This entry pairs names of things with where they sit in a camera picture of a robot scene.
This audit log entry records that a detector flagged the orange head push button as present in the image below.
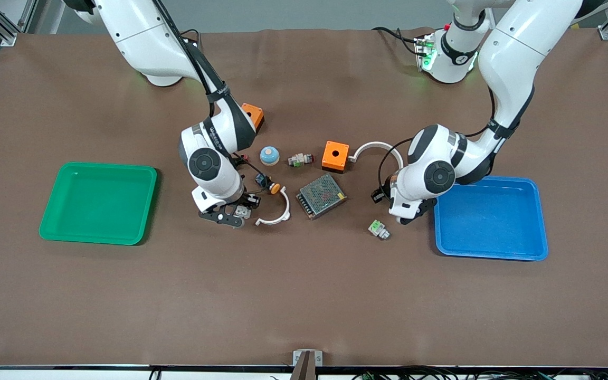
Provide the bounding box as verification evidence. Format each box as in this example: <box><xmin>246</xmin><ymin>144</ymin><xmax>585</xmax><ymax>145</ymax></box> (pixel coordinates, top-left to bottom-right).
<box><xmin>254</xmin><ymin>173</ymin><xmax>281</xmax><ymax>195</ymax></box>

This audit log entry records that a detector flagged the green white terminal component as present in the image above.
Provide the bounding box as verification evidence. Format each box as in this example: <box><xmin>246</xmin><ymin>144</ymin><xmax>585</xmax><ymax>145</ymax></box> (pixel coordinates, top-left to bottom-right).
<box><xmin>368</xmin><ymin>220</ymin><xmax>391</xmax><ymax>241</ymax></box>

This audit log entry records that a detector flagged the metal mesh power supply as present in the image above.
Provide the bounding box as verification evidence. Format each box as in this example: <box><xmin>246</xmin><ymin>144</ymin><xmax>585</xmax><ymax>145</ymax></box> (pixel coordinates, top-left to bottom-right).
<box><xmin>296</xmin><ymin>173</ymin><xmax>347</xmax><ymax>220</ymax></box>

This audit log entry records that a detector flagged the orange box black base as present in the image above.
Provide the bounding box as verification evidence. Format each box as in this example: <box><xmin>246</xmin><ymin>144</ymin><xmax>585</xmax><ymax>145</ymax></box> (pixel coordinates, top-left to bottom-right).
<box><xmin>241</xmin><ymin>103</ymin><xmax>265</xmax><ymax>132</ymax></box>
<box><xmin>321</xmin><ymin>140</ymin><xmax>350</xmax><ymax>174</ymax></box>

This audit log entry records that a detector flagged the blue plastic tray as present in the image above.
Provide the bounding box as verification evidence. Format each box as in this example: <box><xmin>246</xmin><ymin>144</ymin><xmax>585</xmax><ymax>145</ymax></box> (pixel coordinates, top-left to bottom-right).
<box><xmin>433</xmin><ymin>176</ymin><xmax>549</xmax><ymax>262</ymax></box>

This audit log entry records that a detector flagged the green plastic tray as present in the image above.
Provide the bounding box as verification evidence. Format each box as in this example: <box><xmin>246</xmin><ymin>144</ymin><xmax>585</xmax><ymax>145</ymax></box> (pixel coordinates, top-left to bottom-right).
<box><xmin>39</xmin><ymin>161</ymin><xmax>158</xmax><ymax>246</ymax></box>

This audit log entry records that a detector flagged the small white curved duct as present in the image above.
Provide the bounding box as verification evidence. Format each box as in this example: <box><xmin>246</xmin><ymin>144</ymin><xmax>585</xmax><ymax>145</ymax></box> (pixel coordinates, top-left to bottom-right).
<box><xmin>255</xmin><ymin>189</ymin><xmax>291</xmax><ymax>226</ymax></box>

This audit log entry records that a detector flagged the large white curved duct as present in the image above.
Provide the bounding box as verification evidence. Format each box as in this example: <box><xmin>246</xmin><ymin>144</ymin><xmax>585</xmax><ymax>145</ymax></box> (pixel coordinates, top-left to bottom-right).
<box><xmin>348</xmin><ymin>141</ymin><xmax>405</xmax><ymax>169</ymax></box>

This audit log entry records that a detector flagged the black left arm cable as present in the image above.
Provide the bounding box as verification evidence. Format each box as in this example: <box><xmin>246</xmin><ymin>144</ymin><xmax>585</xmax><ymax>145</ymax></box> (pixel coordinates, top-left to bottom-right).
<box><xmin>378</xmin><ymin>84</ymin><xmax>501</xmax><ymax>185</ymax></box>

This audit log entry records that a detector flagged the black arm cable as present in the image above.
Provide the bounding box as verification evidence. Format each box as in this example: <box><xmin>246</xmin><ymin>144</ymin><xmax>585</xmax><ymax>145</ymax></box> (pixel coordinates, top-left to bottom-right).
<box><xmin>154</xmin><ymin>0</ymin><xmax>231</xmax><ymax>106</ymax></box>
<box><xmin>378</xmin><ymin>84</ymin><xmax>501</xmax><ymax>185</ymax></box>

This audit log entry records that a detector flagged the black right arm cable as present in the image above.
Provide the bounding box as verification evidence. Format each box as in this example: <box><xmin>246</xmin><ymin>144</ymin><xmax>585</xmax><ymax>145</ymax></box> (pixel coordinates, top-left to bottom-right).
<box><xmin>154</xmin><ymin>0</ymin><xmax>231</xmax><ymax>106</ymax></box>

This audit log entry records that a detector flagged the metal table edge bracket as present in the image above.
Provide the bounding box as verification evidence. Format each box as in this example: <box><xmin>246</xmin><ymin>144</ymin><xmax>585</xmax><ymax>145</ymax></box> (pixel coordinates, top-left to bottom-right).
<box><xmin>293</xmin><ymin>349</ymin><xmax>324</xmax><ymax>380</ymax></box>

